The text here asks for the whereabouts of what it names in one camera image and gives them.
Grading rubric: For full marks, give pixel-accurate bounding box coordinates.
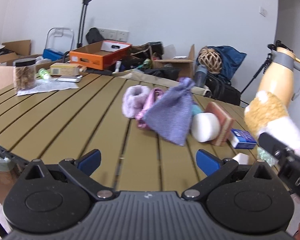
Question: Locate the white sponge block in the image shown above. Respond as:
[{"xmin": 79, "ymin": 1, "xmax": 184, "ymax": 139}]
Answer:
[{"xmin": 190, "ymin": 113, "xmax": 221, "ymax": 142}]

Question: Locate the black trolley handle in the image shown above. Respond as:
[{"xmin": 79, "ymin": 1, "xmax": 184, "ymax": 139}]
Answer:
[{"xmin": 77, "ymin": 0, "xmax": 92, "ymax": 48}]

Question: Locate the orange cardboard box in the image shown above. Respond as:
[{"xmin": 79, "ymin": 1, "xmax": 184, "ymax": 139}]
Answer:
[{"xmin": 69, "ymin": 40, "xmax": 132, "ymax": 70}]

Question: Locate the purple drawstring pouch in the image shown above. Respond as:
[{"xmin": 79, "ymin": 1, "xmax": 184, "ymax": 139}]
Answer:
[{"xmin": 142, "ymin": 77, "xmax": 194, "ymax": 146}]

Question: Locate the pink striped sponge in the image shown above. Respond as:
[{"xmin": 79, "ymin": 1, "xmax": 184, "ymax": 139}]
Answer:
[{"xmin": 205, "ymin": 102, "xmax": 234, "ymax": 146}]

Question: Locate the white and yellow plush toy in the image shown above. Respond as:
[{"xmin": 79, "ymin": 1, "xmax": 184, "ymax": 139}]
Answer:
[{"xmin": 244, "ymin": 90, "xmax": 300, "ymax": 157}]

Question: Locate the cardboard box on floor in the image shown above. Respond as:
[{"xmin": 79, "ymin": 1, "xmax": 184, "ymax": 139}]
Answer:
[{"xmin": 0, "ymin": 40, "xmax": 50, "ymax": 90}]

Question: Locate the white paper sheet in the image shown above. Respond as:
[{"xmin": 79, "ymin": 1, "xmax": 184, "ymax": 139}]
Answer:
[{"xmin": 17, "ymin": 80, "xmax": 78, "ymax": 96}]

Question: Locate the light blue fluffy toy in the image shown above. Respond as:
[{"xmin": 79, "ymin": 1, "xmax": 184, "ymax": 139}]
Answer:
[{"xmin": 191, "ymin": 103, "xmax": 203, "ymax": 116}]

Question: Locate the blue tissue pack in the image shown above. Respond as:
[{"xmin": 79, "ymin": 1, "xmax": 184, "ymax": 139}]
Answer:
[{"xmin": 229, "ymin": 128, "xmax": 257, "ymax": 150}]

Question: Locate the chrome folding stool frame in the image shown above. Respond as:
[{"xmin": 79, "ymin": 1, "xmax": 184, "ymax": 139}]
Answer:
[{"xmin": 44, "ymin": 27, "xmax": 75, "ymax": 52}]

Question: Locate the blue fabric bag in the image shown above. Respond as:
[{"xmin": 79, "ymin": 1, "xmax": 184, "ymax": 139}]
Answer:
[{"xmin": 208, "ymin": 46, "xmax": 247, "ymax": 85}]

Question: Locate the woven rattan ball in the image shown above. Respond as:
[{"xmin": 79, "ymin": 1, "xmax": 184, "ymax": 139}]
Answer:
[{"xmin": 197, "ymin": 47, "xmax": 222, "ymax": 74}]

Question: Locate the brown open cardboard box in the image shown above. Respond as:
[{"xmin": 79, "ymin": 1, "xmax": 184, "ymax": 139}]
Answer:
[{"xmin": 153, "ymin": 44, "xmax": 195, "ymax": 78}]

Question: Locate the cream thermos jug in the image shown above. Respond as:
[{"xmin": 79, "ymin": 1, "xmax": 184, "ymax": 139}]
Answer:
[{"xmin": 258, "ymin": 46, "xmax": 300, "ymax": 108}]

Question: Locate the grey water bottle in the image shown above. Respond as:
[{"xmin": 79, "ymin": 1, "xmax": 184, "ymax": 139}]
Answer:
[{"xmin": 194, "ymin": 64, "xmax": 207, "ymax": 88}]

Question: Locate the black camera tripod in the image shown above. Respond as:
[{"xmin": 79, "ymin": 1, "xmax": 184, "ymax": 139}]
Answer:
[{"xmin": 241, "ymin": 40, "xmax": 293, "ymax": 94}]

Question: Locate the clear jar with snacks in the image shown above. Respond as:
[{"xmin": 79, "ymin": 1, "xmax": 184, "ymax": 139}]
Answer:
[{"xmin": 13, "ymin": 58, "xmax": 37, "ymax": 92}]

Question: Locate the wall socket strip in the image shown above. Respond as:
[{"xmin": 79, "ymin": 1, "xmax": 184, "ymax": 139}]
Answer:
[{"xmin": 98, "ymin": 28, "xmax": 129, "ymax": 42}]

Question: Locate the small yellow paper box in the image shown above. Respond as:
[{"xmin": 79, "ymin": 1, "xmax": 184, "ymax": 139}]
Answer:
[{"xmin": 50, "ymin": 62, "xmax": 80, "ymax": 76}]

